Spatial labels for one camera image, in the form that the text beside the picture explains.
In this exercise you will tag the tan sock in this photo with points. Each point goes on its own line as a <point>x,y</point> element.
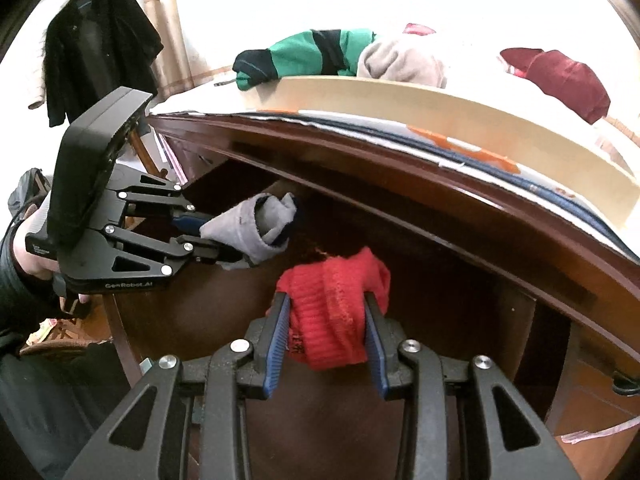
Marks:
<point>405,62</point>

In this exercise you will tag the dark wooden desk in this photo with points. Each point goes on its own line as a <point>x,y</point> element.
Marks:
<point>450,200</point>

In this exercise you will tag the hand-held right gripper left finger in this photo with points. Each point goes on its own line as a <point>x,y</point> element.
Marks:
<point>277,350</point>

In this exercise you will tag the person's dark trousers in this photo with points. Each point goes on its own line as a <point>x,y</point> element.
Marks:
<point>50,410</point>

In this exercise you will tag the person's left forearm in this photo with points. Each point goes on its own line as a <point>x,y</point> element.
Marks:
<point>20,305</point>

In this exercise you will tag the white orange-print tablecloth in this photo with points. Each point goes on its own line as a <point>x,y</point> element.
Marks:
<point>350,125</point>

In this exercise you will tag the metal drawer lock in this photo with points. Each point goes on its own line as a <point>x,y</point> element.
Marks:
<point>146,366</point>

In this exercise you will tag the maroon underwear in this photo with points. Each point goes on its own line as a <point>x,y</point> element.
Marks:
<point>565,82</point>

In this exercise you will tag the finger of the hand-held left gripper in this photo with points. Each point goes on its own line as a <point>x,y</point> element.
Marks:
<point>200,252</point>
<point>190,220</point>

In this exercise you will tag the grey bag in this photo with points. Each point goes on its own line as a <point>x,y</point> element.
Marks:
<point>27,190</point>

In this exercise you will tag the person's left hand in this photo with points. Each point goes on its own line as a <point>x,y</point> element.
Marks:
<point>30,260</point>

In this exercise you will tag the green black striped sock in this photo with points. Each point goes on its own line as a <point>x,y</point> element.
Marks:
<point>300,55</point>

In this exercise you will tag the black hanging shirt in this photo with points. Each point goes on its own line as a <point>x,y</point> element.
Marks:
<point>100,55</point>

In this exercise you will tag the dark red sock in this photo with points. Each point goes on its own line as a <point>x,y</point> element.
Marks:
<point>335,305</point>

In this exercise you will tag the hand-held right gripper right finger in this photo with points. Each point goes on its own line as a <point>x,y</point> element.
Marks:
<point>377,350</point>

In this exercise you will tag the cream and orange curtain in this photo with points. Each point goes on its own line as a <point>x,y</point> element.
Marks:
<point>170,35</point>

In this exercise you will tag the grey sock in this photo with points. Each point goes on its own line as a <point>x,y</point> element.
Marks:
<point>250,230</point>

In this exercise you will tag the wooden desk drawer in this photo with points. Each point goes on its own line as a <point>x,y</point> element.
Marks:
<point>210,310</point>

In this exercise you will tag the shallow cardboard box tray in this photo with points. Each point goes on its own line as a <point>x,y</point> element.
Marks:
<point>450,110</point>

